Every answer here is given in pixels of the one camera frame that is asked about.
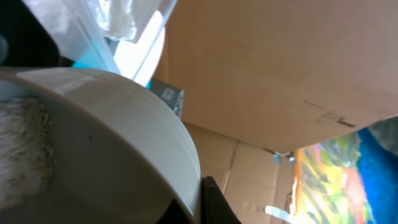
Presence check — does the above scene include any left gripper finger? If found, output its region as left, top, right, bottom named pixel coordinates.
left=201, top=176, right=241, bottom=224

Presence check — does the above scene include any grey bowl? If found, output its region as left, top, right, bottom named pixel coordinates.
left=1, top=67, right=201, bottom=223

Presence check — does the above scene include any leftover rice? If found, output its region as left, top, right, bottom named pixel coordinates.
left=1, top=97, right=53, bottom=212

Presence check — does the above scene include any white napkin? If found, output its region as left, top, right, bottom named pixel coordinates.
left=93, top=0, right=162, bottom=41

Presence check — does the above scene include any grey dishwasher rack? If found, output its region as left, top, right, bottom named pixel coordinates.
left=149, top=79, right=184, bottom=118

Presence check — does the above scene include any clear plastic waste bin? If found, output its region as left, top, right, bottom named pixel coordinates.
left=24, top=0, right=177, bottom=75

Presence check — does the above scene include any cardboard box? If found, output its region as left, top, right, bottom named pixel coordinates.
left=155, top=0, right=397, bottom=223

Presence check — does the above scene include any colourful painted panel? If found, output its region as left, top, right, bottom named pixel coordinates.
left=291, top=118, right=397, bottom=224

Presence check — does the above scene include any teal serving tray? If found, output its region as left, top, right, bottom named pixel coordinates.
left=72, top=46, right=153, bottom=90

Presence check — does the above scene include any black plastic tray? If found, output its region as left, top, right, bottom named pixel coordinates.
left=1, top=0, right=60, bottom=67

